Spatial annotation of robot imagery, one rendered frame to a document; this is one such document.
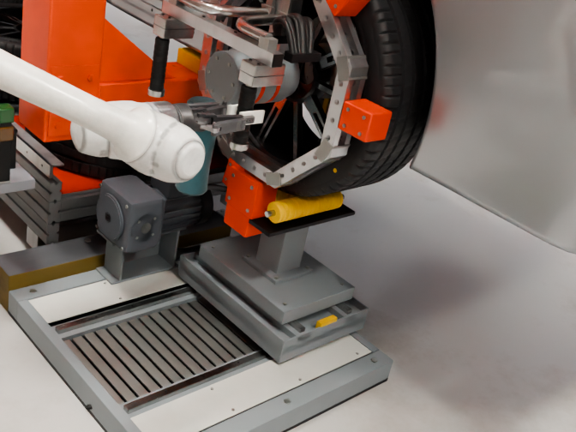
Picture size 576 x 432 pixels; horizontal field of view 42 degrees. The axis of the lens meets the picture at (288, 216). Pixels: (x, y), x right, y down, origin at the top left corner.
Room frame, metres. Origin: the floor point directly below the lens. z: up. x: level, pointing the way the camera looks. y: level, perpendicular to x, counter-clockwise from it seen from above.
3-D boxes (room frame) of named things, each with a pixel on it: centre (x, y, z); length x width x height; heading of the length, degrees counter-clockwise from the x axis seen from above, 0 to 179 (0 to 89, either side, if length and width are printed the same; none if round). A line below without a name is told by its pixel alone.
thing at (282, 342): (1.98, 0.00, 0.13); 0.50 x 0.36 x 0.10; 48
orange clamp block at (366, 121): (1.65, -0.12, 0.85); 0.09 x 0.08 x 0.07; 48
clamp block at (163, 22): (1.82, 0.38, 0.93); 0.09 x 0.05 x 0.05; 138
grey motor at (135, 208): (2.04, 0.37, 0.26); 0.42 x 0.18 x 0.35; 138
